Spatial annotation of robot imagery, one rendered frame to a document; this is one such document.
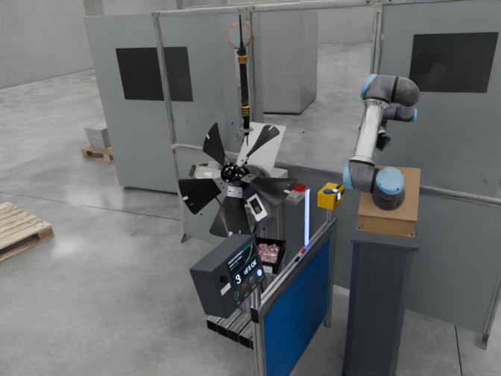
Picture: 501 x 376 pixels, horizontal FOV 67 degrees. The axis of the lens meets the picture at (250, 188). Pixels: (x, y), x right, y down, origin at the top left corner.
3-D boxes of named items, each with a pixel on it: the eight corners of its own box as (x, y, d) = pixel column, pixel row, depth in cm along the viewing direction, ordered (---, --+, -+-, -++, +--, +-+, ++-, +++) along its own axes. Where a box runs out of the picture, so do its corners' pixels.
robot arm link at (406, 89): (426, 74, 163) (418, 107, 209) (399, 72, 167) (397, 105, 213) (420, 101, 163) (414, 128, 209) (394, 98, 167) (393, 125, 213)
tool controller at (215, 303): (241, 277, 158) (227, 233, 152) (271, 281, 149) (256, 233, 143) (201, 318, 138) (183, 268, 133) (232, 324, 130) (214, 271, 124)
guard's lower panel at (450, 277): (186, 233, 379) (174, 146, 340) (488, 333, 247) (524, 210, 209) (184, 234, 377) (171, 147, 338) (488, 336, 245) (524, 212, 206)
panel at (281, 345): (325, 313, 260) (329, 230, 232) (327, 314, 260) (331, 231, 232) (264, 412, 199) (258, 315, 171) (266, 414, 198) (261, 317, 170)
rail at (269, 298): (329, 227, 236) (329, 215, 233) (335, 228, 234) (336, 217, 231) (250, 321, 168) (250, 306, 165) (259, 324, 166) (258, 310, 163)
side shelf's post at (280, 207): (281, 283, 310) (279, 191, 275) (285, 285, 308) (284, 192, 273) (279, 286, 307) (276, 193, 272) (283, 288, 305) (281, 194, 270)
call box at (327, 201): (327, 198, 232) (328, 181, 227) (343, 201, 226) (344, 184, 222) (317, 208, 220) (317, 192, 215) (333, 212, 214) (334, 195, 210)
